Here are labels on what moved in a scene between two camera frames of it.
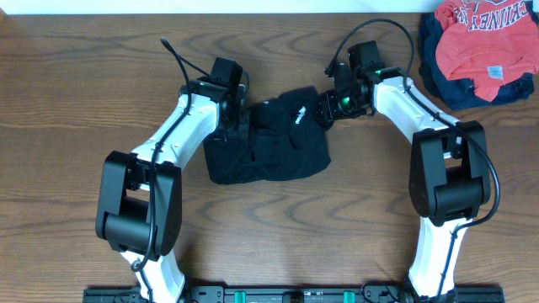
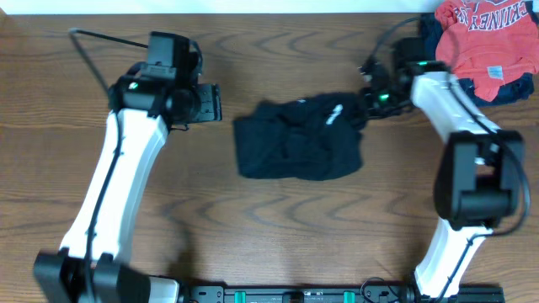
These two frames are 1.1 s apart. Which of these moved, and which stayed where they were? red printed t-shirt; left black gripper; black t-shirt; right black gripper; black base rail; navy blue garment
Moved: black t-shirt; left black gripper; right black gripper
Stayed: red printed t-shirt; navy blue garment; black base rail
